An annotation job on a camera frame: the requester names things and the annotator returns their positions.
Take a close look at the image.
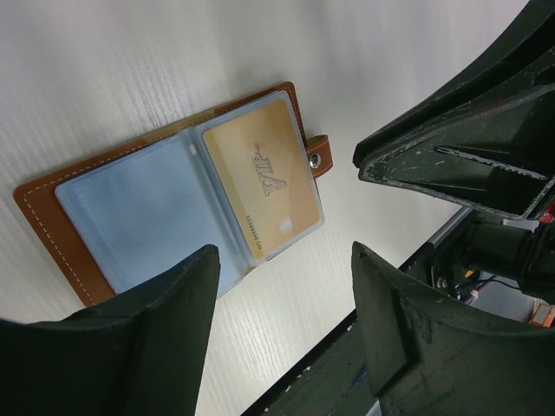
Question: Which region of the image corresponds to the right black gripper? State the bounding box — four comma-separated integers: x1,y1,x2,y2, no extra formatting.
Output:
359,84,554,321

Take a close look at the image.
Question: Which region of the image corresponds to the brown leather card holder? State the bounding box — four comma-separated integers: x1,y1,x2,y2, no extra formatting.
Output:
13,81,333,306

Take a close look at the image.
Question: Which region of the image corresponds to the gold VIP credit card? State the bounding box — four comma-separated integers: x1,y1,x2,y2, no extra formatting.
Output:
199,93,323,263

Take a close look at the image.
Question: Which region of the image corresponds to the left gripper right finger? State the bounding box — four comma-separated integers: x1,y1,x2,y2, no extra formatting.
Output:
351,242,554,415

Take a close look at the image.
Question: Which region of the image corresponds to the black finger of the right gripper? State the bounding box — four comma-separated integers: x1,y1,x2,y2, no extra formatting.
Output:
353,0,554,168

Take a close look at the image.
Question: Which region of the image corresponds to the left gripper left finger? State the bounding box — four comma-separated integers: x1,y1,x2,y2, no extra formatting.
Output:
1,244,219,415

